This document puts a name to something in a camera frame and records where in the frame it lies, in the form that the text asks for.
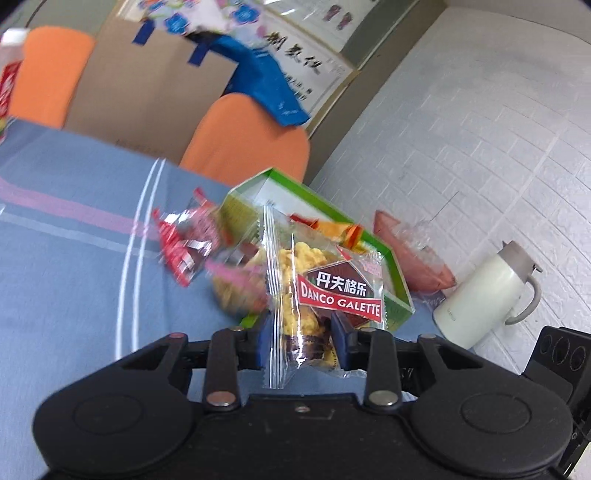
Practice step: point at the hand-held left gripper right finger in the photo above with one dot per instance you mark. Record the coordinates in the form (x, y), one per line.
(340, 344)

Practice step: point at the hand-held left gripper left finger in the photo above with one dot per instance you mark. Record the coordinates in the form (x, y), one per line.
(264, 344)

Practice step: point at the clear packet with red label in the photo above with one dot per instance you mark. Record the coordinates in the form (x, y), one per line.
(318, 281)

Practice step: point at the orange snack packet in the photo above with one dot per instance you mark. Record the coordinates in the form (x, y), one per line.
(337, 231)

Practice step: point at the green cardboard box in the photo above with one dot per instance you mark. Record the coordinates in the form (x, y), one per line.
(238, 212)

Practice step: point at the clear packet with pink stripe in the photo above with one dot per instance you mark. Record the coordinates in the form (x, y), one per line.
(231, 290)

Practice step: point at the pink bowl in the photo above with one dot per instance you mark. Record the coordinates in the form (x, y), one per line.
(415, 277)

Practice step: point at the white thermos jug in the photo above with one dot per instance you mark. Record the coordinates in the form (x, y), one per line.
(480, 295)

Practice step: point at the crumpled clear plastic wrap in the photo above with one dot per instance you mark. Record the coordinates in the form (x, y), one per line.
(415, 240)

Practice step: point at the shiny red snack packet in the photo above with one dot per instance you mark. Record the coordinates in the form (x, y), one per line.
(180, 240)

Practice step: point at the orange chair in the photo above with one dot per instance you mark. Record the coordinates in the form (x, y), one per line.
(249, 143)
(51, 74)

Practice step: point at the blue striped tablecloth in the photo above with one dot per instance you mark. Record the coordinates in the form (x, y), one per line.
(69, 277)

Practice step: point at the blue plastic bag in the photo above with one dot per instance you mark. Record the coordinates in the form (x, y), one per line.
(263, 78)

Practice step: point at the brown cardboard box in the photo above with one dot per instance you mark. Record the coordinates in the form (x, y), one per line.
(143, 97)

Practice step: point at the floral printed cloth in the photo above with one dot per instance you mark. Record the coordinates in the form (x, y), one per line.
(184, 18)

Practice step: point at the white and red carton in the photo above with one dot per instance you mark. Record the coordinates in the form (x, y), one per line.
(9, 83)

